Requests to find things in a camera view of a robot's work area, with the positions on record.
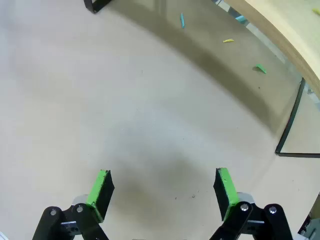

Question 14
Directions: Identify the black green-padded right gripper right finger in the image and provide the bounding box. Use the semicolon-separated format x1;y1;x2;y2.
208;167;294;240

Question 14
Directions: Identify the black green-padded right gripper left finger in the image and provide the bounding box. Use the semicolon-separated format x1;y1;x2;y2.
31;169;115;240

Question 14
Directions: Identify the green paper scrap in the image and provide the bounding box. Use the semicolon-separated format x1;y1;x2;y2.
255;63;268;75

